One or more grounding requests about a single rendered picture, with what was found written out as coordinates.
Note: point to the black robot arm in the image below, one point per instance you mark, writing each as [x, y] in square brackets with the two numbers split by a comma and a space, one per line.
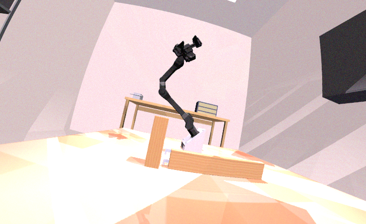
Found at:
[178, 63]

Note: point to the wooden post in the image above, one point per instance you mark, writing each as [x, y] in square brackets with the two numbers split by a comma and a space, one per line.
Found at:
[156, 143]

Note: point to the wooden rail with metal hooks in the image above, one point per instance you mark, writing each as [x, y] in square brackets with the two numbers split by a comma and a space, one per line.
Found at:
[184, 160]

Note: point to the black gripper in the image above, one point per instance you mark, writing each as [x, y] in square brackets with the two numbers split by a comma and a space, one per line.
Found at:
[181, 48]

